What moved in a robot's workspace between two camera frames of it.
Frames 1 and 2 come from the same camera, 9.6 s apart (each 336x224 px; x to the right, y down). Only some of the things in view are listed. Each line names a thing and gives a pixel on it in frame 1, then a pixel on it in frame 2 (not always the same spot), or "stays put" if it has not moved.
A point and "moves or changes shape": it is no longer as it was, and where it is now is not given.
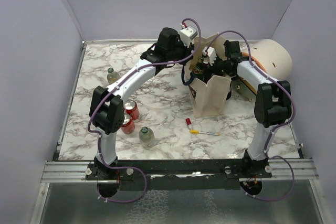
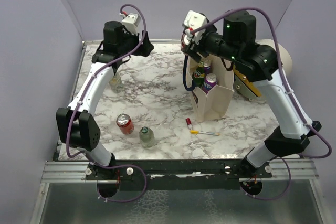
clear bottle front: x=146 y=137 stays put
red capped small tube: x=189 y=123 stays put
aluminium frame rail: x=75 y=172 stays put
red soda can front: x=128 y=126 stays put
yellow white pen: x=195 y=131 stays put
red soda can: x=132 y=108 moves or changes shape
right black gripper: x=212 y=68 -> x=193 y=50
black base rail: x=178 y=176 stays put
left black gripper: x=187 y=51 -> x=145 y=48
